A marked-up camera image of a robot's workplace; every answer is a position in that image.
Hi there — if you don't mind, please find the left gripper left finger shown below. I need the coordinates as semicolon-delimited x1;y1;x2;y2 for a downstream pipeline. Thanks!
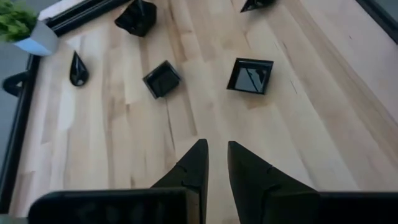
150;138;210;224

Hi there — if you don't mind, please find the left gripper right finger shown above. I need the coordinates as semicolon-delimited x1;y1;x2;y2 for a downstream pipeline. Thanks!
227;141;322;224

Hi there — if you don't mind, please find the black small square plate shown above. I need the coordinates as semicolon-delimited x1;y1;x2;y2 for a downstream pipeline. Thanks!
142;60;182;100
226;57;274;96

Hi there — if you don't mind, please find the black teardrop plate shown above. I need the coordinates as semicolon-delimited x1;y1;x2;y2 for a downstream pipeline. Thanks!
239;0;276;13
68;50;90;88

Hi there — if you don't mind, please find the black wavy square plate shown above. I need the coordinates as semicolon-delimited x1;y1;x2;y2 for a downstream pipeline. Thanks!
114;0;158;38

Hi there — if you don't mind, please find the green plant in white pot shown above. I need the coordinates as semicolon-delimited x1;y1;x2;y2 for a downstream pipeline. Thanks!
0;0;60;57

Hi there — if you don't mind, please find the black table clamp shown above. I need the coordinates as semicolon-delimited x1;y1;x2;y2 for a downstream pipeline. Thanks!
1;70;29;98

